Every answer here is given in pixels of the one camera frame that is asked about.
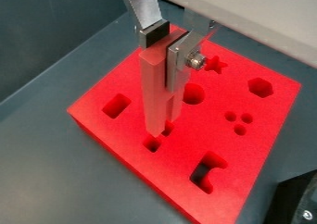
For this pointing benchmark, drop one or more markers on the black curved holder block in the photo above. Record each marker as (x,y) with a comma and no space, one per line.
(295,201)

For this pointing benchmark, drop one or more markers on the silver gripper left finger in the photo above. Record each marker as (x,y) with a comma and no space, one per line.
(152,26)

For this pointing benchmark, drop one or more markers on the grey double-square peg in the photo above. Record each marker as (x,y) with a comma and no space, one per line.
(161,104)

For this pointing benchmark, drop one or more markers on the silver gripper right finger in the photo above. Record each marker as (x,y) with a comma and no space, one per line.
(184,51)

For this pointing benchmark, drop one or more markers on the red shape-sorter block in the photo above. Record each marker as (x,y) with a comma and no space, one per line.
(204,162)

